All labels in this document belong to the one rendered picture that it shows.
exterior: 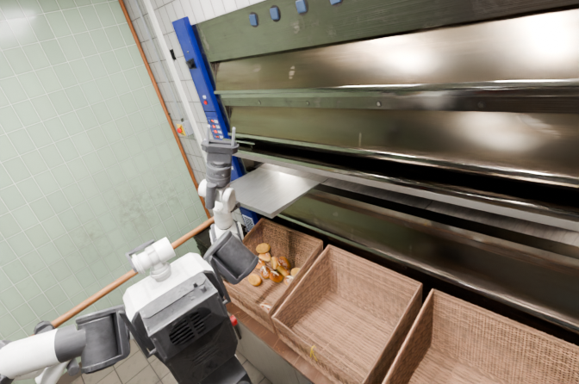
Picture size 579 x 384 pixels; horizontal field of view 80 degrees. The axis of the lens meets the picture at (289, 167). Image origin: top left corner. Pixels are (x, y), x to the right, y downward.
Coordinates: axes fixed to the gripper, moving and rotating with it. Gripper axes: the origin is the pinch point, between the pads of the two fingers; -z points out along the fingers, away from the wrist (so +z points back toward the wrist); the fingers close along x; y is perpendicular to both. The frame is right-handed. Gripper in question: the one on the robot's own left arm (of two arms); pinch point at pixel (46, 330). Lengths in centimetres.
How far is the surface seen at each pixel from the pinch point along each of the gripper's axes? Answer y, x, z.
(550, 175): 120, -27, 130
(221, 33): 125, -83, -12
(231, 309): 70, 61, -9
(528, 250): 124, 4, 124
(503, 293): 122, 25, 117
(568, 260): 124, 4, 134
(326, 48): 128, -67, 54
